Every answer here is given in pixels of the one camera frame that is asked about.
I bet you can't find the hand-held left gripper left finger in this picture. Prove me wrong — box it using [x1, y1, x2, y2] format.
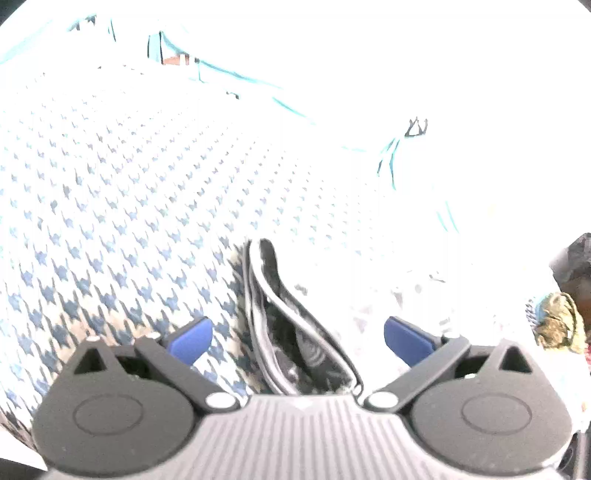
[60, 316, 243, 413]

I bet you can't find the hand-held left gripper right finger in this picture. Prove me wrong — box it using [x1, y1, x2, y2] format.
[356, 316, 539, 413]

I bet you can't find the dark doodle print jacket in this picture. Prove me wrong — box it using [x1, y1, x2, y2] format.
[231, 237, 499, 398]

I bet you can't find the houndstooth bed mat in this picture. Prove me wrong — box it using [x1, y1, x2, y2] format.
[0, 60, 384, 444]

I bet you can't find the blue printed bedsheet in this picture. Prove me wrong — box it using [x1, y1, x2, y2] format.
[0, 14, 462, 234]

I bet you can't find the black white patterned clip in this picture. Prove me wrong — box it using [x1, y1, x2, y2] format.
[404, 116, 430, 139]

